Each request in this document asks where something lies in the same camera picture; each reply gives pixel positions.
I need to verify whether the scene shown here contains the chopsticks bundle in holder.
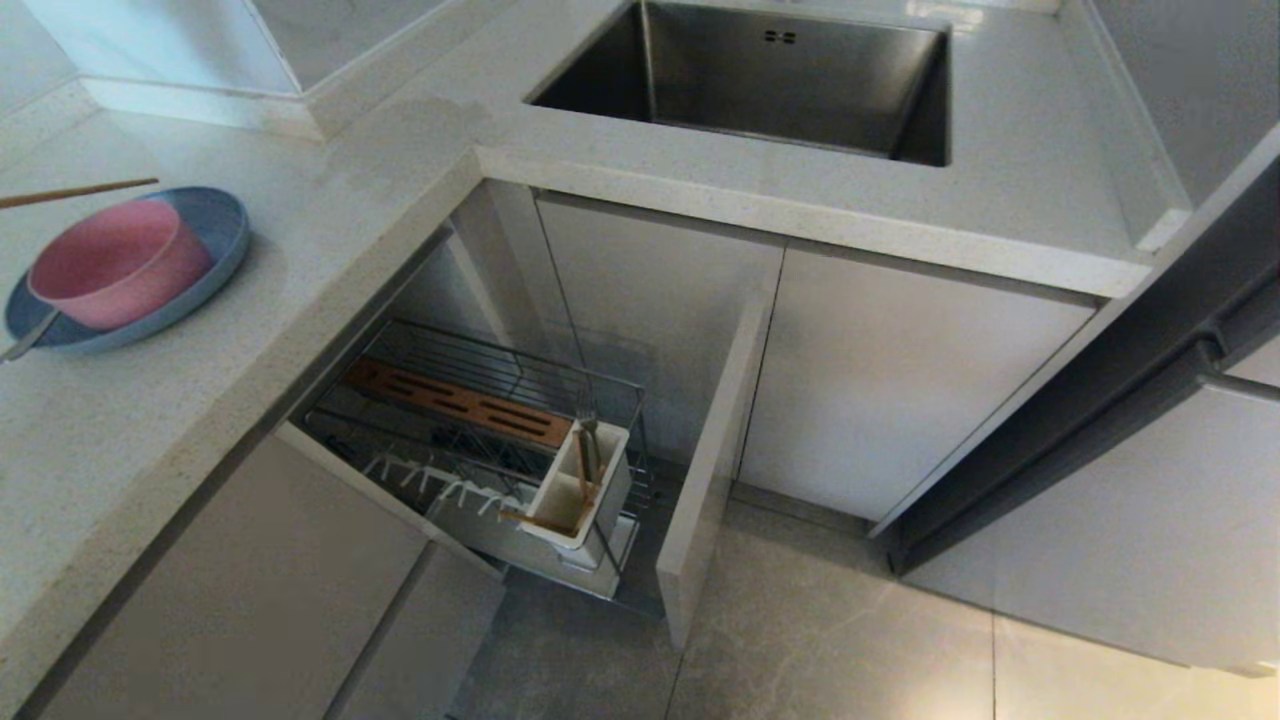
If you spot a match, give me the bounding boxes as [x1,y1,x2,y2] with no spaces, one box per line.
[572,430,603,533]

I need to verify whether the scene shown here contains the metal fork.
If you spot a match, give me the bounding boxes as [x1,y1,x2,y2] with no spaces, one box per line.
[574,395,604,483]

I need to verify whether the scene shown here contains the narrow beige cabinet door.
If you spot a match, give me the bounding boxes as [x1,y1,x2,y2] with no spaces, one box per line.
[537,195,786,471]

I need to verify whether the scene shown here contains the dark grey door frame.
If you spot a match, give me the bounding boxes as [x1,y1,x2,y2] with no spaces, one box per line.
[868,150,1280,578]

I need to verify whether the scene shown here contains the white appliance front panel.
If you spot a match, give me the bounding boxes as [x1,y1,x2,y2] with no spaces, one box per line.
[903,335,1280,681]

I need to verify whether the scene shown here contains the large beige drawer front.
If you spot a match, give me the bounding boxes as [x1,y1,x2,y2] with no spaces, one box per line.
[38,432,433,720]

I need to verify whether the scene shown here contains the brown slotted wooden board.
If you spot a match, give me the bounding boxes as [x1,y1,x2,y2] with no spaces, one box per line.
[342,355,575,451]

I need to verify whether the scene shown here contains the beige pull-out cabinet front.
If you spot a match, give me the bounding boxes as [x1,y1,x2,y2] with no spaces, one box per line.
[655,290,774,651]

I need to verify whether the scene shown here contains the chrome wire pull-out rack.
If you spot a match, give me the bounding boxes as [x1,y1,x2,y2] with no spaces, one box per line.
[300,318,658,611]

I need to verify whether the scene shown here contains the blue round plate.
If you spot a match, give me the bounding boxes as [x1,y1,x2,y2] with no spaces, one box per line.
[4,186,252,353]

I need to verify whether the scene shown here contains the small beige drawer front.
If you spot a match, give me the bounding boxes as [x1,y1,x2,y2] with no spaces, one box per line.
[328,543,508,720]

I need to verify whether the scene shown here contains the stainless steel sink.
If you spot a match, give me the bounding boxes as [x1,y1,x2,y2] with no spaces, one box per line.
[527,0,949,169]

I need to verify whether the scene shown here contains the white drip tray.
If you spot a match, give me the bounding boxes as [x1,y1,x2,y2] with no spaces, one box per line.
[422,478,641,601]

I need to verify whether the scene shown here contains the wooden chopstick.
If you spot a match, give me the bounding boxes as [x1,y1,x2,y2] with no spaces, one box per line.
[498,510,577,537]
[0,178,160,210]

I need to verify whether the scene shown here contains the wide beige cabinet door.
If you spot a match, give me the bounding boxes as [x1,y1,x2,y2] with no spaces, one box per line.
[738,245,1098,523]

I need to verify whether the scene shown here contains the pink speckled bowl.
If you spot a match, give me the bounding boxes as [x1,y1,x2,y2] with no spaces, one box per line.
[28,198,214,331]

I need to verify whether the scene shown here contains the white two-compartment cutlery holder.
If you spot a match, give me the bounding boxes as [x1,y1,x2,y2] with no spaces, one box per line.
[515,420,633,571]

